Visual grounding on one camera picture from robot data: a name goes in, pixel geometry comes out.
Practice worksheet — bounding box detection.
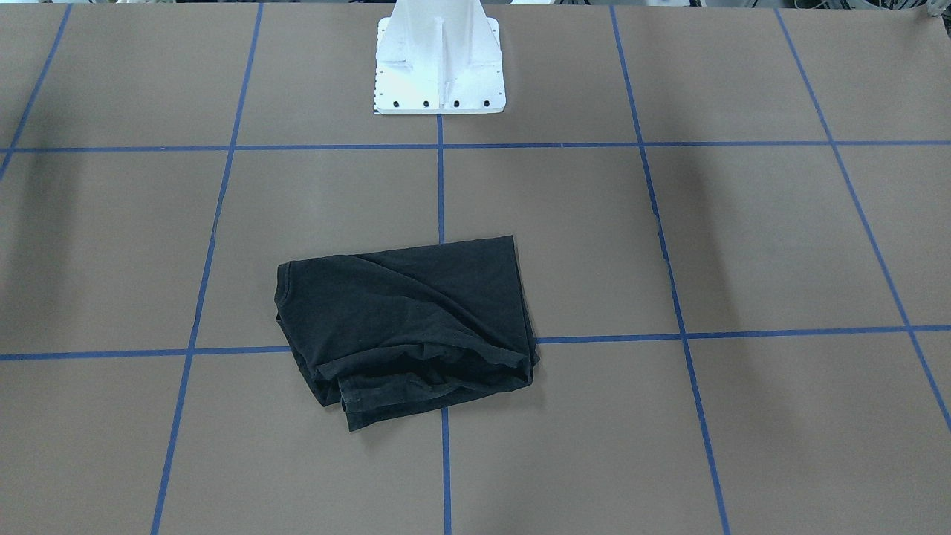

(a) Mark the black graphic t-shirt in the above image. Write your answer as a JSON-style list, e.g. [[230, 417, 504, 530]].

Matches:
[[274, 235, 539, 432]]

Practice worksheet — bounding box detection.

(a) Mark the white camera mast with base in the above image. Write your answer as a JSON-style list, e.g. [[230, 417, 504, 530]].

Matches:
[[373, 1, 507, 115]]

